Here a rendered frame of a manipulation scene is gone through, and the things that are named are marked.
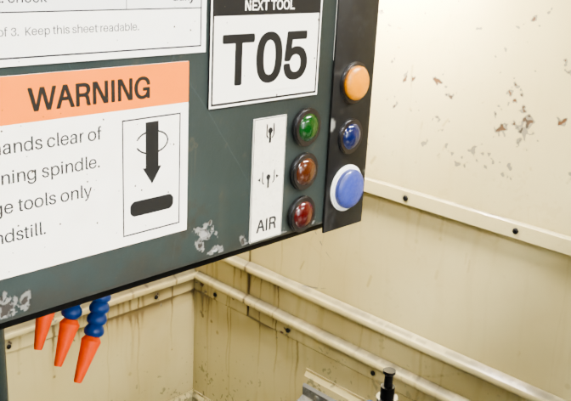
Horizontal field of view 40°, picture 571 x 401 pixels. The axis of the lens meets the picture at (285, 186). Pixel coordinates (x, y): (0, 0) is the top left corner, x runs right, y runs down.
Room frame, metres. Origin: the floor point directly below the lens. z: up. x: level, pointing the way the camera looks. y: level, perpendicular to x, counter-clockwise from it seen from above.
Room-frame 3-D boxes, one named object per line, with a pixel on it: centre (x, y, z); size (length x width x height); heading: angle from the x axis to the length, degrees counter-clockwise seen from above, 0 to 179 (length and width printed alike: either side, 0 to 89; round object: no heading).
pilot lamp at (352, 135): (0.57, -0.05, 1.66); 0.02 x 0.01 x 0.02; 136
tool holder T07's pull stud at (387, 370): (0.82, -0.13, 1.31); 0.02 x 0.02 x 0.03
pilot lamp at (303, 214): (0.54, -0.01, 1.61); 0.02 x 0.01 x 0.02; 136
